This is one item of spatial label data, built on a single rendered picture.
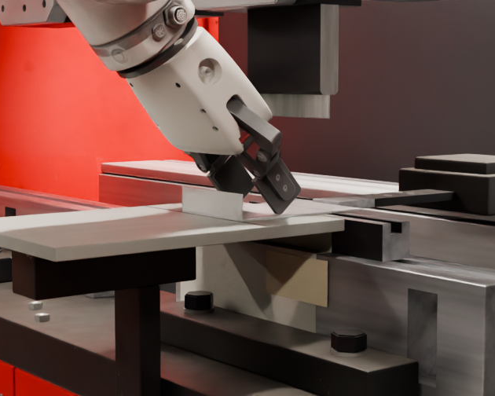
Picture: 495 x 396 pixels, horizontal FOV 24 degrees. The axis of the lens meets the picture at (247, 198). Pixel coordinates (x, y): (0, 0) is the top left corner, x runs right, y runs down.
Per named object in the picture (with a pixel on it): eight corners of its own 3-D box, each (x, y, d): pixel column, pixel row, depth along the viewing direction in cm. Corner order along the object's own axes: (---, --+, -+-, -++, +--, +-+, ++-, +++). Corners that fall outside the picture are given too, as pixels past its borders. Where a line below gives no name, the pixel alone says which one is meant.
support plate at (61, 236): (-52, 233, 91) (-52, 221, 91) (215, 210, 107) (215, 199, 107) (55, 262, 77) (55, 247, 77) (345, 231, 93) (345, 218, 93)
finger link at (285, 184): (280, 131, 90) (322, 192, 94) (256, 130, 93) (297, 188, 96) (256, 159, 89) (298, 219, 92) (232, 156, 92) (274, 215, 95)
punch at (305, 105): (247, 115, 104) (247, 9, 103) (265, 115, 105) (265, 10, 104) (320, 119, 96) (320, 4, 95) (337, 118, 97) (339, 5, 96)
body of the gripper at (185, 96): (215, -1, 87) (289, 111, 92) (143, 6, 95) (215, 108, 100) (152, 64, 84) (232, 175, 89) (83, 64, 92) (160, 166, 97)
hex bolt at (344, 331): (323, 351, 88) (323, 331, 88) (350, 346, 89) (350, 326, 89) (347, 358, 86) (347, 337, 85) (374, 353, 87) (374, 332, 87)
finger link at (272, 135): (272, 107, 86) (290, 156, 90) (198, 78, 91) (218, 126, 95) (262, 117, 86) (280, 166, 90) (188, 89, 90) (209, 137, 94)
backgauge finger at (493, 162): (282, 215, 108) (283, 163, 107) (470, 198, 123) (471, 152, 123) (371, 229, 98) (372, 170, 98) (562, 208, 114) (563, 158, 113)
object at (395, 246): (231, 234, 106) (231, 202, 106) (256, 231, 108) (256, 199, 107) (382, 262, 90) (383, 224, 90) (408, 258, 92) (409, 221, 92)
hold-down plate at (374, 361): (144, 337, 106) (143, 305, 106) (192, 329, 109) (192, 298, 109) (367, 412, 82) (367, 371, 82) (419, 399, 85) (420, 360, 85)
